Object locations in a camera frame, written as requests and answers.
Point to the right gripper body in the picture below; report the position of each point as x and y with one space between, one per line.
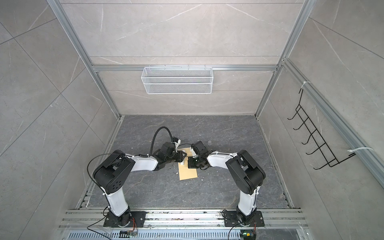
195 162

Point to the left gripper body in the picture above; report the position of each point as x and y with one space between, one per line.
179 156

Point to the yellow kraft envelope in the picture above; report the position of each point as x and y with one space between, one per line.
184 172

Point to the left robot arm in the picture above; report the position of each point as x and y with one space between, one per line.
112 173

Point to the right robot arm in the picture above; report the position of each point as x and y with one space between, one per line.
247 174

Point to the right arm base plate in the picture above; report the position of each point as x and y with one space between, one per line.
238 219

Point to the white wire mesh basket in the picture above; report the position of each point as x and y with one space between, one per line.
177 80

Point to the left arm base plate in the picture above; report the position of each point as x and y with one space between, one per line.
126 220

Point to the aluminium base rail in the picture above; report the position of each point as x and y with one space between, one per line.
270 224

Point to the black wire hook rack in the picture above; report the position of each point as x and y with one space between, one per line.
315 136

